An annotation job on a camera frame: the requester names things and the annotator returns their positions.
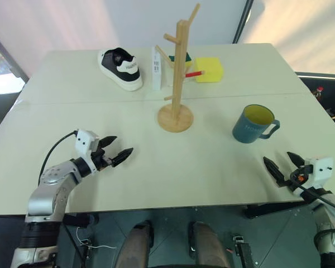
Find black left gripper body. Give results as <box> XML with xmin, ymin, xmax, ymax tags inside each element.
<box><xmin>90</xmin><ymin>140</ymin><xmax>114</xmax><ymax>171</ymax></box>

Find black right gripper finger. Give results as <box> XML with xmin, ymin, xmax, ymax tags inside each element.
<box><xmin>262</xmin><ymin>156</ymin><xmax>286</xmax><ymax>188</ymax></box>
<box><xmin>286</xmin><ymin>151</ymin><xmax>307</xmax><ymax>171</ymax></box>

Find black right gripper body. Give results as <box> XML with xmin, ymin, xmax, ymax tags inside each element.
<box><xmin>279</xmin><ymin>165</ymin><xmax>315</xmax><ymax>193</ymax></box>

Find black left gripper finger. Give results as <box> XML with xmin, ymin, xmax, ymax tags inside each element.
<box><xmin>98</xmin><ymin>136</ymin><xmax>118</xmax><ymax>149</ymax></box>
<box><xmin>111</xmin><ymin>147</ymin><xmax>135</xmax><ymax>168</ymax></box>

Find wooden mug tree stand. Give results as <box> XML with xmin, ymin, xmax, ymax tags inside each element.
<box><xmin>155</xmin><ymin>2</ymin><xmax>206</xmax><ymax>133</ymax></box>

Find blue mug yellow inside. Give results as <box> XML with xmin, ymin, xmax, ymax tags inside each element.
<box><xmin>232</xmin><ymin>104</ymin><xmax>281</xmax><ymax>145</ymax></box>

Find black and white sneaker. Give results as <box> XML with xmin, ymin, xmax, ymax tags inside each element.
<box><xmin>97</xmin><ymin>47</ymin><xmax>144</xmax><ymax>92</ymax></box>

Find red capped bottle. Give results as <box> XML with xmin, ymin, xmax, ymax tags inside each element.
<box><xmin>313</xmin><ymin>86</ymin><xmax>325</xmax><ymax>103</ymax></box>

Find white upright box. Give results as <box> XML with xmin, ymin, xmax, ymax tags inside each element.
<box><xmin>151</xmin><ymin>46</ymin><xmax>164</xmax><ymax>92</ymax></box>

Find brown rounded leg cover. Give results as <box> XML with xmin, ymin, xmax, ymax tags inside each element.
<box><xmin>188</xmin><ymin>221</ymin><xmax>231</xmax><ymax>268</ymax></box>
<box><xmin>114</xmin><ymin>220</ymin><xmax>155</xmax><ymax>268</ymax></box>

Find green and yellow scrub sponge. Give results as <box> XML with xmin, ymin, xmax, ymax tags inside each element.
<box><xmin>168</xmin><ymin>51</ymin><xmax>194</xmax><ymax>69</ymax></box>

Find yellow sponge block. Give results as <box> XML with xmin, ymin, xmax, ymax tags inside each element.
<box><xmin>194</xmin><ymin>56</ymin><xmax>223</xmax><ymax>84</ymax></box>

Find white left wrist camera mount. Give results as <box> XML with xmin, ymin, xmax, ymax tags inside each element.
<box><xmin>74</xmin><ymin>128</ymin><xmax>101</xmax><ymax>172</ymax></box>

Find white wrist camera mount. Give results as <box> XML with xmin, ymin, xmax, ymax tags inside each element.
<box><xmin>74</xmin><ymin>128</ymin><xmax>101</xmax><ymax>172</ymax></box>
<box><xmin>291</xmin><ymin>157</ymin><xmax>334</xmax><ymax>198</ymax></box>

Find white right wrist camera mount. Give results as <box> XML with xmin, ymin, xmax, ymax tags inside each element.
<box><xmin>291</xmin><ymin>157</ymin><xmax>334</xmax><ymax>198</ymax></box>

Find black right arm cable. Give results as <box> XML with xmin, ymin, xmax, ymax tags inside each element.
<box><xmin>291</xmin><ymin>173</ymin><xmax>335</xmax><ymax>216</ymax></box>

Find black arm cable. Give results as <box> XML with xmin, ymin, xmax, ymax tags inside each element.
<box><xmin>291</xmin><ymin>173</ymin><xmax>335</xmax><ymax>216</ymax></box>
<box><xmin>38</xmin><ymin>130</ymin><xmax>79</xmax><ymax>186</ymax></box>

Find black table frame bar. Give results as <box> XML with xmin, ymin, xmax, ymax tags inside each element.
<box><xmin>61</xmin><ymin>213</ymin><xmax>100</xmax><ymax>228</ymax></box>
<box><xmin>244</xmin><ymin>200</ymin><xmax>307</xmax><ymax>219</ymax></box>

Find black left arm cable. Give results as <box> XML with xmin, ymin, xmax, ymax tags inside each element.
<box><xmin>38</xmin><ymin>130</ymin><xmax>79</xmax><ymax>186</ymax></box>

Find black metal floor bracket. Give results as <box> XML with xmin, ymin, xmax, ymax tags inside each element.
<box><xmin>231</xmin><ymin>235</ymin><xmax>259</xmax><ymax>268</ymax></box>

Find thin white wire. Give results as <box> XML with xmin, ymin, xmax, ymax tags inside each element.
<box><xmin>75</xmin><ymin>226</ymin><xmax>116</xmax><ymax>250</ymax></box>

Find black window frame post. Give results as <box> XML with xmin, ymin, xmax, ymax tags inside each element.
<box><xmin>233</xmin><ymin>0</ymin><xmax>255</xmax><ymax>44</ymax></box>

